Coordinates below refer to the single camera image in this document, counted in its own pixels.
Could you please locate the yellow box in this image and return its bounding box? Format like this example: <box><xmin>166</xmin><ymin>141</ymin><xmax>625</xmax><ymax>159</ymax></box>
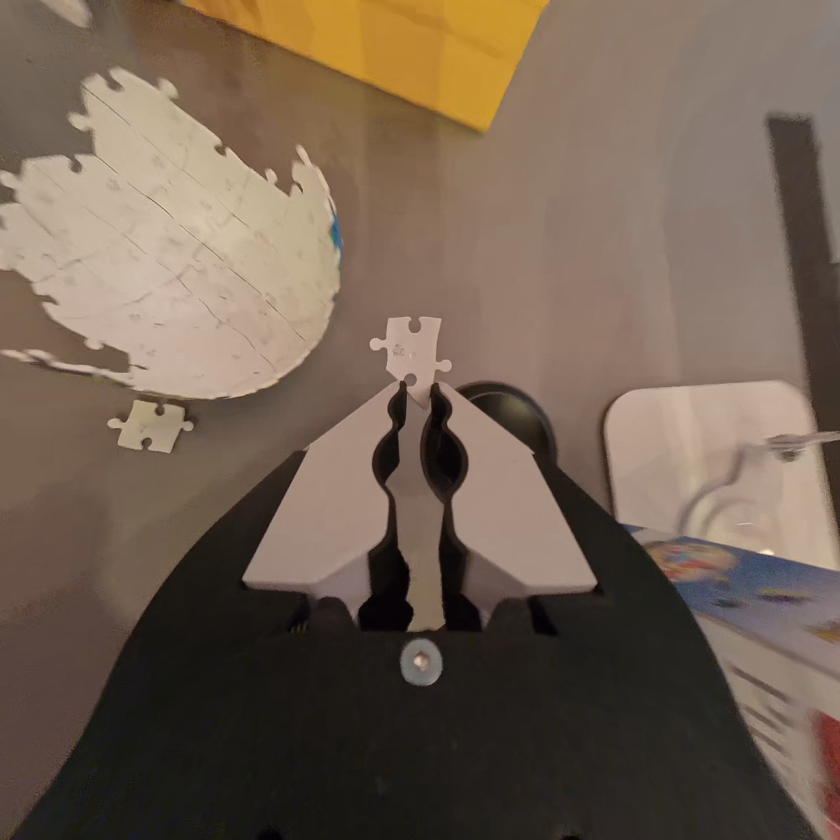
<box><xmin>177</xmin><ymin>0</ymin><xmax>552</xmax><ymax>132</ymax></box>

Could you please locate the white flat piece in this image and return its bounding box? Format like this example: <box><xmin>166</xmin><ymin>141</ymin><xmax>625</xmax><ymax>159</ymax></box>
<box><xmin>39</xmin><ymin>0</ymin><xmax>93</xmax><ymax>28</ymax></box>

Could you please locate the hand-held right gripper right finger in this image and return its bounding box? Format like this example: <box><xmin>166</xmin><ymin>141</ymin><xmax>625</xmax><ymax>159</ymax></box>
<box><xmin>420</xmin><ymin>381</ymin><xmax>599</xmax><ymax>630</ymax></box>

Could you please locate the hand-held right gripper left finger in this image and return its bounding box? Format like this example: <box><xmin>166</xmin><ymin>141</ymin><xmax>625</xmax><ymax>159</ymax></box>
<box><xmin>241</xmin><ymin>381</ymin><xmax>409</xmax><ymax>624</ymax></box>

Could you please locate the metal wire holder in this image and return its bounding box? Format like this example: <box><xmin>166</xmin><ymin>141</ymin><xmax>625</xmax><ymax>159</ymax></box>
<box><xmin>676</xmin><ymin>430</ymin><xmax>840</xmax><ymax>534</ymax></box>

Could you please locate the white rounded base plate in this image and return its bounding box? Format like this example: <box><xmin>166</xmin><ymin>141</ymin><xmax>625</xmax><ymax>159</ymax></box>
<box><xmin>602</xmin><ymin>379</ymin><xmax>840</xmax><ymax>572</ymax></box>

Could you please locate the black round ball stand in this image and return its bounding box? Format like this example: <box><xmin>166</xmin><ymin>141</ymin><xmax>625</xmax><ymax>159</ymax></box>
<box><xmin>453</xmin><ymin>381</ymin><xmax>559</xmax><ymax>463</ymax></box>

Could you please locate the white pointed puzzle piece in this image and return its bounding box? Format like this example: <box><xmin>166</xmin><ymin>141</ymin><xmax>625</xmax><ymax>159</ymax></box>
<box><xmin>107</xmin><ymin>399</ymin><xmax>196</xmax><ymax>455</ymax></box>

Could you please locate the colourful puzzle box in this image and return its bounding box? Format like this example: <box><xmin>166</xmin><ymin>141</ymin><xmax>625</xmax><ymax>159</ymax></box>
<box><xmin>620</xmin><ymin>521</ymin><xmax>840</xmax><ymax>840</ymax></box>

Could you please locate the black post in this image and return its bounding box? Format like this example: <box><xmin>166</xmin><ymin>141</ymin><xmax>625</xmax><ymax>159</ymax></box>
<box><xmin>764</xmin><ymin>113</ymin><xmax>840</xmax><ymax>421</ymax></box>

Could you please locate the puzzle piece with dark print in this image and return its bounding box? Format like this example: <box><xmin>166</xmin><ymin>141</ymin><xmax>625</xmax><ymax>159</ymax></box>
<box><xmin>369</xmin><ymin>316</ymin><xmax>454</xmax><ymax>411</ymax></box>

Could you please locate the partly built puzzle ball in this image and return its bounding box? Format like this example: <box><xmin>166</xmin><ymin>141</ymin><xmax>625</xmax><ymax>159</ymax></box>
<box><xmin>0</xmin><ymin>66</ymin><xmax>345</xmax><ymax>401</ymax></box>

